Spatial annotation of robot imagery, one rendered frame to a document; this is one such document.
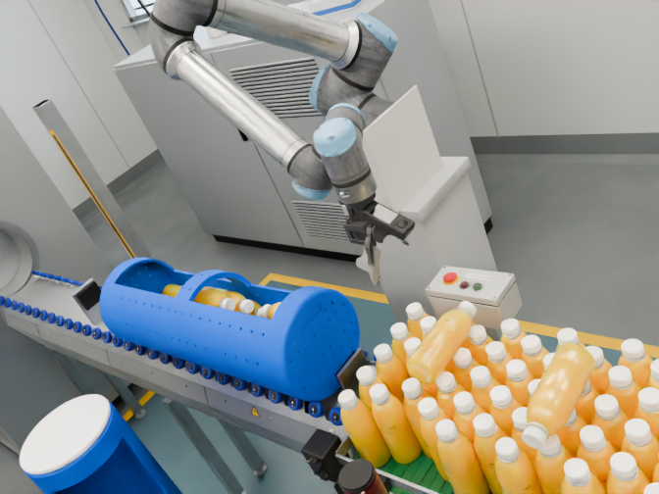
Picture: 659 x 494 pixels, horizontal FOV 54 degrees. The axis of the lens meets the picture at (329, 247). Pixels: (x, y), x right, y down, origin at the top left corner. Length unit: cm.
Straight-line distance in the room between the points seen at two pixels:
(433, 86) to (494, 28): 93
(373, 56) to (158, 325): 102
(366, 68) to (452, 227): 59
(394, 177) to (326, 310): 56
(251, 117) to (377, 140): 47
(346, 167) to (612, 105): 286
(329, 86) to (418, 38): 120
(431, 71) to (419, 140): 124
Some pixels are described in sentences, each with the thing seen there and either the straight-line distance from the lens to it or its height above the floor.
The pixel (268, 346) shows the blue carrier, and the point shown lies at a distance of 159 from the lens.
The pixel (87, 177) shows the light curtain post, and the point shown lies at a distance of 280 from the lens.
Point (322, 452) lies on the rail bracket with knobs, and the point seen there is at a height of 100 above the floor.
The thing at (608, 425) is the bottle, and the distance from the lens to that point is 131.
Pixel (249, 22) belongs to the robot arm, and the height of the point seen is 179.
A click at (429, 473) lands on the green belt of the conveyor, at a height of 90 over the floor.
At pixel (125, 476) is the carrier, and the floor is 68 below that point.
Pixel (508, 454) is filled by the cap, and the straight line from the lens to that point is 126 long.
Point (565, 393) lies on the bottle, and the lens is 124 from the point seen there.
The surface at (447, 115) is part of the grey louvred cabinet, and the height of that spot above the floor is 78.
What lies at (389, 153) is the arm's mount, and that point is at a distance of 199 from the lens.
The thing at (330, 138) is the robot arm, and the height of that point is 160.
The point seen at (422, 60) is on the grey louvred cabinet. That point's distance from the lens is 326.
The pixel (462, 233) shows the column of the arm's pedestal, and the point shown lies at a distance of 223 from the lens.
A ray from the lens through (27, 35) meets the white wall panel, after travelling 686.
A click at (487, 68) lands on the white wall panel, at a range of 429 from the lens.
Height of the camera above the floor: 208
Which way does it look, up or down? 29 degrees down
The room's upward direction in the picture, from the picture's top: 25 degrees counter-clockwise
